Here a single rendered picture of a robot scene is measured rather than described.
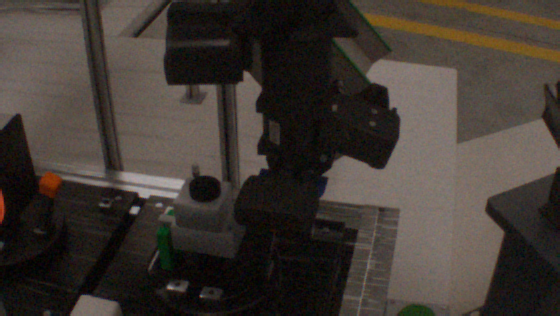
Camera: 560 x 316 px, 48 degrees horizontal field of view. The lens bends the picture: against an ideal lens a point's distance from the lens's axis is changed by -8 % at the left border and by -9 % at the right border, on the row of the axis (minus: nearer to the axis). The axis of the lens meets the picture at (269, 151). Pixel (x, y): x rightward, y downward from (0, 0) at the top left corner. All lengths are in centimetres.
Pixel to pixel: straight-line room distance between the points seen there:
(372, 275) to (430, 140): 44
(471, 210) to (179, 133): 49
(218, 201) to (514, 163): 61
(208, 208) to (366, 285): 21
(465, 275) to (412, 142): 31
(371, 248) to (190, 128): 48
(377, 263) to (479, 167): 39
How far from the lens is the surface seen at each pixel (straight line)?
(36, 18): 171
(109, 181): 90
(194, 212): 64
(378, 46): 106
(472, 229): 98
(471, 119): 289
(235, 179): 88
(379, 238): 80
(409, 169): 107
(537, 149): 118
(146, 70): 136
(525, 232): 67
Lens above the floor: 148
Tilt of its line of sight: 35 degrees down
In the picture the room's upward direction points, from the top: 1 degrees counter-clockwise
